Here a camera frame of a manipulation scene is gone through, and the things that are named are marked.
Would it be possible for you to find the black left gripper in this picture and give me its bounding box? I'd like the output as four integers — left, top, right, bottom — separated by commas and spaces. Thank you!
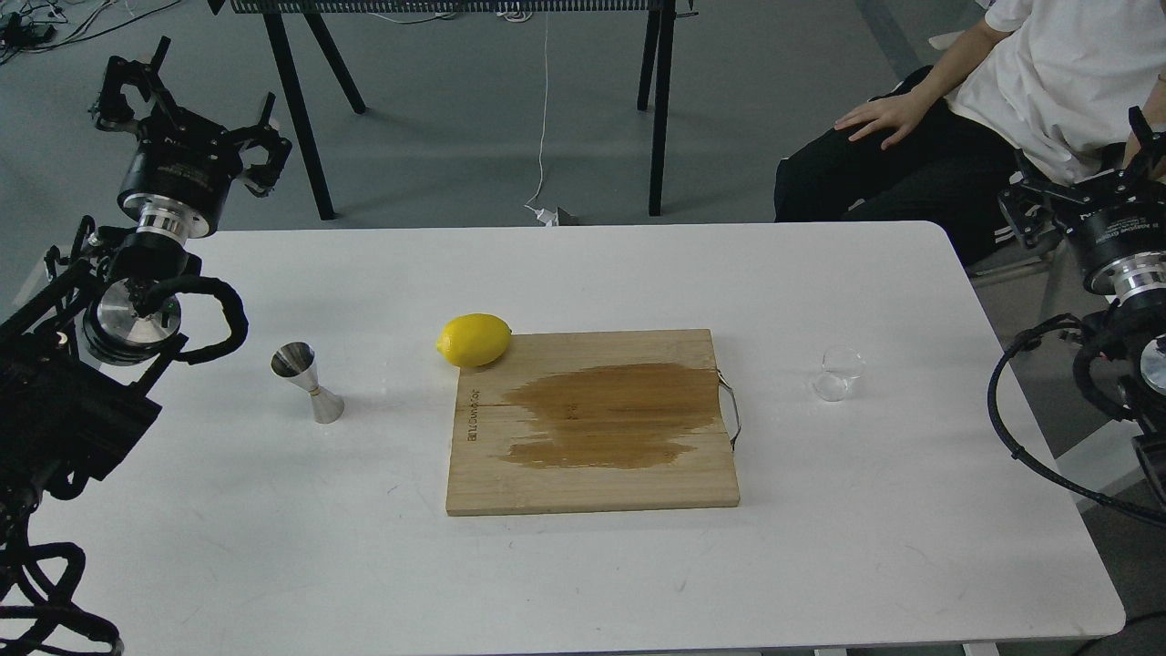
87, 36, 292, 240

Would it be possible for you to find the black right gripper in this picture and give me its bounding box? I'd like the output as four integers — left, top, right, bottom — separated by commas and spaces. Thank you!
997, 107, 1165, 296

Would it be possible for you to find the steel double jigger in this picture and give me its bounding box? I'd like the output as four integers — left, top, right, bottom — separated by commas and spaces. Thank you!
271, 343, 345, 424

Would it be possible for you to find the small clear glass cup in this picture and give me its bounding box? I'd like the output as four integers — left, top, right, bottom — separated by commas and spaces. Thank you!
812, 344, 865, 403

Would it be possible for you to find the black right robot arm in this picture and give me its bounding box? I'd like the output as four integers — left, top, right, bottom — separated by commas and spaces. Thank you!
986, 107, 1165, 528

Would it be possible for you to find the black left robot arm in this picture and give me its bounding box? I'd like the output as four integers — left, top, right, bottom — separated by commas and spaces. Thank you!
1, 37, 292, 655

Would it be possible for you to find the person's right hand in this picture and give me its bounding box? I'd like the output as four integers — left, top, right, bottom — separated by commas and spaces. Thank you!
833, 90, 936, 151

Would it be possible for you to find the office chair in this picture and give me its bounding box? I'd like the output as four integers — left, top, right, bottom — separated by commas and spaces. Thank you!
965, 221, 1100, 347

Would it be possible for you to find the seated person white shirt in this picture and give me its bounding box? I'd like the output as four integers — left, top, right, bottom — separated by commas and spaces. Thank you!
773, 1, 1165, 266

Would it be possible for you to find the yellow lemon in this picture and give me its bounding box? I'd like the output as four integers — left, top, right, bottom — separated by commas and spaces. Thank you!
435, 313, 512, 368

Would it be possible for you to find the wooden cutting board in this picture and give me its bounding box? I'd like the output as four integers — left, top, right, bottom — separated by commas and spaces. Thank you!
445, 327, 742, 519

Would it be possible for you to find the white power cable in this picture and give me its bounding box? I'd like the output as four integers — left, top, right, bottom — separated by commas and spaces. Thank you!
522, 9, 559, 227

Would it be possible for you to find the black metal table frame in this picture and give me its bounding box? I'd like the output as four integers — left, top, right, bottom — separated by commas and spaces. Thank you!
205, 0, 701, 223

